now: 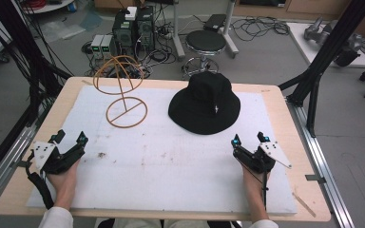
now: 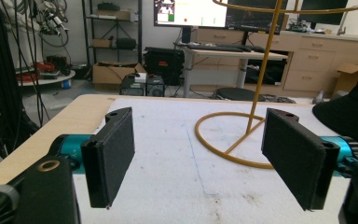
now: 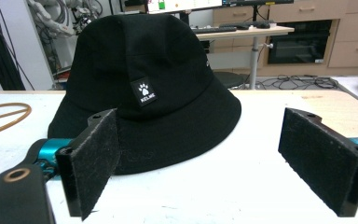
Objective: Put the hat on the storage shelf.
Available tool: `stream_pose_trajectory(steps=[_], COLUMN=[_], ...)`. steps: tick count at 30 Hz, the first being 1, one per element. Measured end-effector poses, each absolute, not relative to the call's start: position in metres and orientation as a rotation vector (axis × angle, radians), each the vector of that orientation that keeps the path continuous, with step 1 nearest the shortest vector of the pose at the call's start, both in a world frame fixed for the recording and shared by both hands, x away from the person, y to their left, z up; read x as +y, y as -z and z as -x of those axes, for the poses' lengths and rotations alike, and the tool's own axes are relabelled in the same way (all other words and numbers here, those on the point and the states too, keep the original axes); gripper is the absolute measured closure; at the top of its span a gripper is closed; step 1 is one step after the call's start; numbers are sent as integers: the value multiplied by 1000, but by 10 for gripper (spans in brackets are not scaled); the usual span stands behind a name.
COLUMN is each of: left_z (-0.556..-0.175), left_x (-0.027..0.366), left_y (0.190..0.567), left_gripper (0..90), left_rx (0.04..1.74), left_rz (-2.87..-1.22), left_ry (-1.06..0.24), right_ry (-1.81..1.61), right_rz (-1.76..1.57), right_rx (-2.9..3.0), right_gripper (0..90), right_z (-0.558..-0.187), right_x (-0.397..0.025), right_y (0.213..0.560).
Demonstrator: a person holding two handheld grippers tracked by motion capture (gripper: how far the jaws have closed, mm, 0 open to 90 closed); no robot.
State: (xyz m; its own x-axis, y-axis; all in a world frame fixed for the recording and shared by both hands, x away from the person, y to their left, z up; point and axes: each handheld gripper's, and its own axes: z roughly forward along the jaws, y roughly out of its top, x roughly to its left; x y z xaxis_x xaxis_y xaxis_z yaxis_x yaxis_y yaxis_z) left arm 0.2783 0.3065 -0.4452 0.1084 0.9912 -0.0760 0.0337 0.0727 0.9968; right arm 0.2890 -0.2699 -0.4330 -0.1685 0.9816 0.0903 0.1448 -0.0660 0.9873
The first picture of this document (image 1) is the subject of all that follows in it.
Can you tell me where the white adapter box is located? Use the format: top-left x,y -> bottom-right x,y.
125,5 -> 139,21

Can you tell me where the white foam mat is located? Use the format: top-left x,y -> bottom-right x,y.
26,85 -> 298,216

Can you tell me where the black metal frame post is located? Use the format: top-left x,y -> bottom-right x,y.
0,0 -> 74,127
278,0 -> 365,139

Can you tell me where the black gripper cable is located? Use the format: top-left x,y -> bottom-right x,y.
25,151 -> 55,211
238,158 -> 270,211

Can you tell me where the person's left hand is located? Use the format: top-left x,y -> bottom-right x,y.
46,160 -> 81,211

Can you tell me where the aluminium rail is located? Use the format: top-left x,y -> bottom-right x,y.
0,104 -> 51,213
285,96 -> 357,228

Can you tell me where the white table leg frame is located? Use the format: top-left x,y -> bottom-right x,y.
170,0 -> 240,63

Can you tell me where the tangle of black floor cables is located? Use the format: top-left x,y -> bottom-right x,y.
229,15 -> 291,42

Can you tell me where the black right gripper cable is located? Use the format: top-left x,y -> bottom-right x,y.
238,158 -> 270,211

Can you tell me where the black computer tower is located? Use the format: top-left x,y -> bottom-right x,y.
135,5 -> 156,53
111,9 -> 138,59

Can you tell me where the black round stool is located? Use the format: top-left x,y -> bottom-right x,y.
182,29 -> 228,79

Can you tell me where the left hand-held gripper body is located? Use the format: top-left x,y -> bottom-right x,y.
29,140 -> 86,175

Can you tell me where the white power supply box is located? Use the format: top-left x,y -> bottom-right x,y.
90,33 -> 105,60
100,33 -> 114,60

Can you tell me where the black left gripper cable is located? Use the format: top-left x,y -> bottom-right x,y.
25,151 -> 55,211

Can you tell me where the black flat box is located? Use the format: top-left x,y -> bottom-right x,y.
202,12 -> 228,32

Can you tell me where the wooden wire hat stand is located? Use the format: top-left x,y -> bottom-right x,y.
92,54 -> 148,129

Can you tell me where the black bucket hat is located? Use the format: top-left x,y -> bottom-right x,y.
167,70 -> 241,136

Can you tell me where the person's right hand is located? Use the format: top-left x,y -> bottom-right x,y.
240,163 -> 272,219

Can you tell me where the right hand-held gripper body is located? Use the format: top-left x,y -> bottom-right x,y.
233,141 -> 293,174

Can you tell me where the white platform board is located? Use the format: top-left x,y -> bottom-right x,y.
286,22 -> 365,68

